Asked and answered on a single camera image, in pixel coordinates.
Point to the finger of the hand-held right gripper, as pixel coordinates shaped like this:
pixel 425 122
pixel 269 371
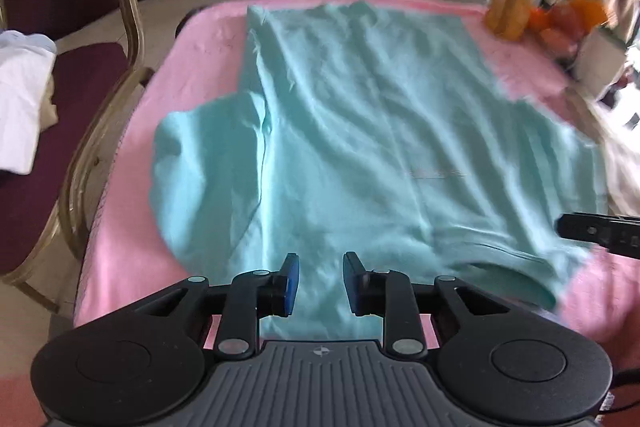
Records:
pixel 590 229

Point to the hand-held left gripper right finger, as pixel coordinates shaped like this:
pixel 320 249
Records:
pixel 352 287

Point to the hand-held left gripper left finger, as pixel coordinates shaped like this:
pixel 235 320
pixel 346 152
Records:
pixel 291 284

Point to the teal printed t-shirt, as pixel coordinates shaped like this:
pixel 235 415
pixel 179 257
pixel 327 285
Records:
pixel 350 132

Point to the white sweatshirt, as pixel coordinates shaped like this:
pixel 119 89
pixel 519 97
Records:
pixel 20 97

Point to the beige folded garment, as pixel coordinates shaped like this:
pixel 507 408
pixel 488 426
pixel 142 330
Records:
pixel 620 147

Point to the orange plush toy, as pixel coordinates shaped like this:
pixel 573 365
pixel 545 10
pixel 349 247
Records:
pixel 570 19

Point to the pink printed blanket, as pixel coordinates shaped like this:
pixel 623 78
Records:
pixel 200 62

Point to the black table frame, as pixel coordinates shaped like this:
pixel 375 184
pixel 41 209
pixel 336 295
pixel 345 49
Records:
pixel 181 24

